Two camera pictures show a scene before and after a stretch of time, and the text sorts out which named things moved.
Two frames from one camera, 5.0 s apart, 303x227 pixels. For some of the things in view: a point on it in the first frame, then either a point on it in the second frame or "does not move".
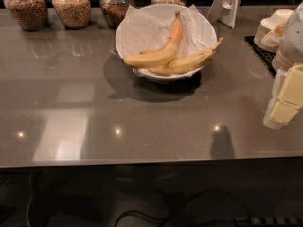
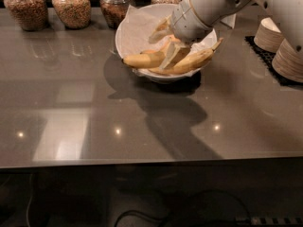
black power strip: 269,221 does not move
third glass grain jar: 115,2 does not move
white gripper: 294,43 to 186,22
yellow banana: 162,56 does not move
